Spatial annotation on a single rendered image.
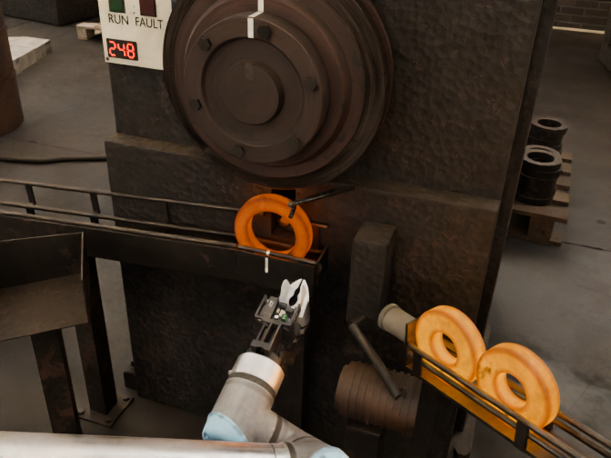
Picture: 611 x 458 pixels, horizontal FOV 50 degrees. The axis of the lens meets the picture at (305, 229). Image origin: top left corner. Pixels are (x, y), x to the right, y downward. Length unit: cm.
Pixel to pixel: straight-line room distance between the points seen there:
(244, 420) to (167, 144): 79
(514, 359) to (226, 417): 49
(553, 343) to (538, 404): 138
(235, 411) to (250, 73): 59
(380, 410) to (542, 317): 132
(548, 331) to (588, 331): 15
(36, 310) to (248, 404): 65
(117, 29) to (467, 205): 88
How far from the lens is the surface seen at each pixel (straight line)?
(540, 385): 115
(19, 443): 96
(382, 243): 139
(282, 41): 119
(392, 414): 144
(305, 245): 147
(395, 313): 136
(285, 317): 120
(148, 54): 159
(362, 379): 145
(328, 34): 122
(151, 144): 166
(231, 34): 123
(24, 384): 233
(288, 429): 115
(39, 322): 155
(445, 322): 125
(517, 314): 264
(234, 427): 110
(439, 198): 143
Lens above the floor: 152
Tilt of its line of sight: 30 degrees down
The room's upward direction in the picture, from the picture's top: 2 degrees clockwise
